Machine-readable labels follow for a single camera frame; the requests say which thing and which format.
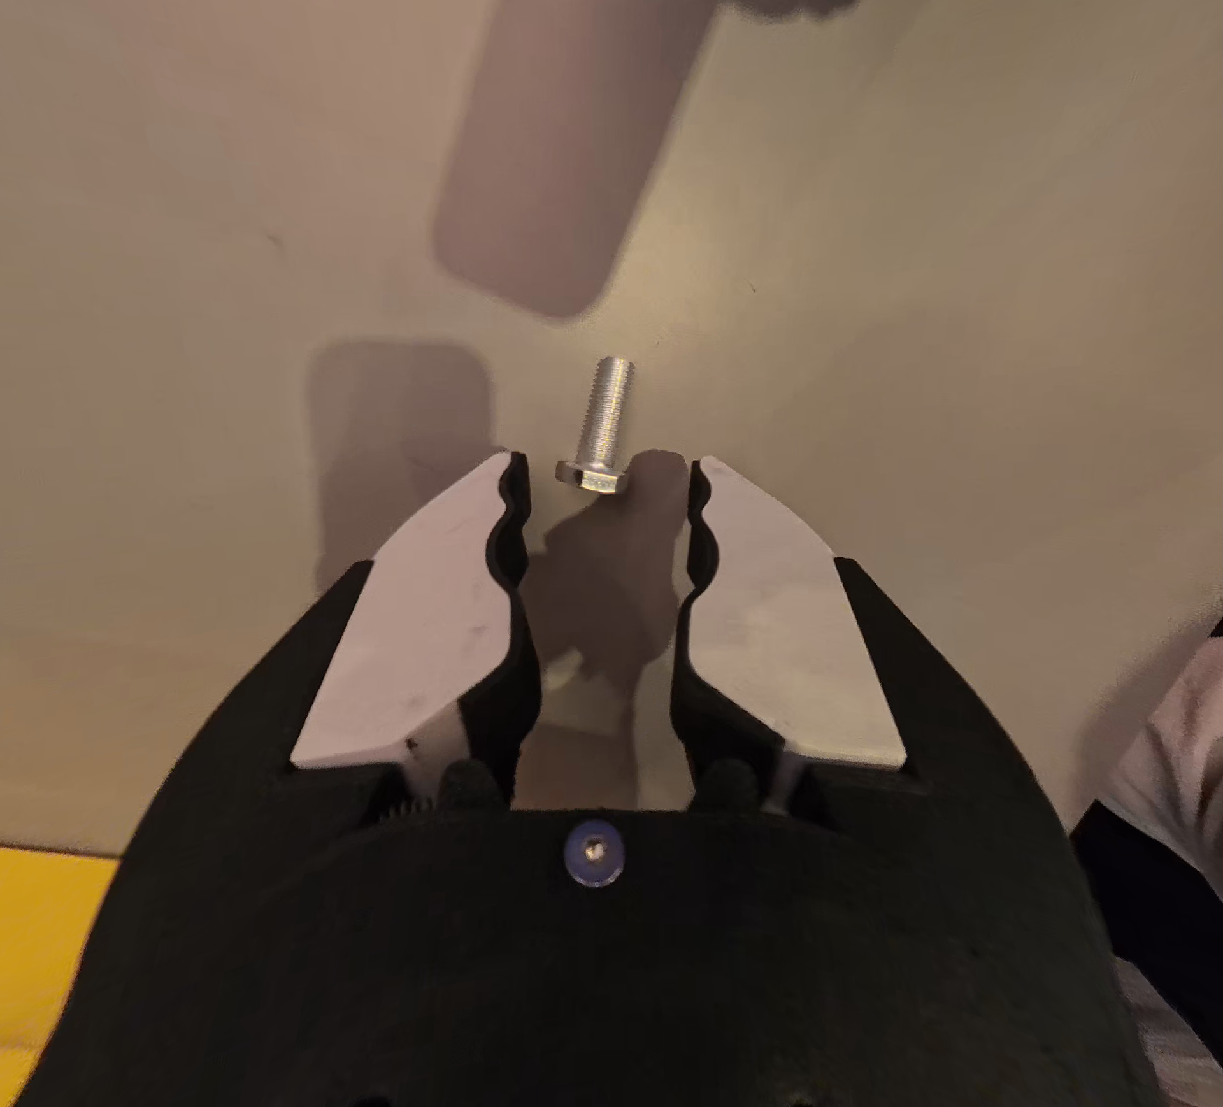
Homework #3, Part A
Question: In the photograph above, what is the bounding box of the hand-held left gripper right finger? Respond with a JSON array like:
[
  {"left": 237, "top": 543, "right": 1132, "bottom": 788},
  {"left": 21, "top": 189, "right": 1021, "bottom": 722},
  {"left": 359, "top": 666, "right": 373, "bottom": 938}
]
[{"left": 670, "top": 456, "right": 909, "bottom": 794}]

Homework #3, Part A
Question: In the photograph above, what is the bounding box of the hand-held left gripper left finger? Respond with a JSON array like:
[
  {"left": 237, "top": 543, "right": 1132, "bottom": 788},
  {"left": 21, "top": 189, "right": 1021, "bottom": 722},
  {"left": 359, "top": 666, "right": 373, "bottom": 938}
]
[{"left": 289, "top": 451, "right": 544, "bottom": 803}]

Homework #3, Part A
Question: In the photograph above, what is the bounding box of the steel hex bolt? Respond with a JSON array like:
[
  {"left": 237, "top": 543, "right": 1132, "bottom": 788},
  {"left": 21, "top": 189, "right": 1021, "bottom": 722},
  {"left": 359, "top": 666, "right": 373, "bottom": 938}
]
[{"left": 556, "top": 355, "right": 636, "bottom": 498}]

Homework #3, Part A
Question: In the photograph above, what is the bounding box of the yellow parts bin with divider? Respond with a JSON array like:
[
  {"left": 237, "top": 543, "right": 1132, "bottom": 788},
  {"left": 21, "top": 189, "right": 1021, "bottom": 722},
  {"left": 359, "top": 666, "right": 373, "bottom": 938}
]
[{"left": 0, "top": 845, "right": 120, "bottom": 1085}]

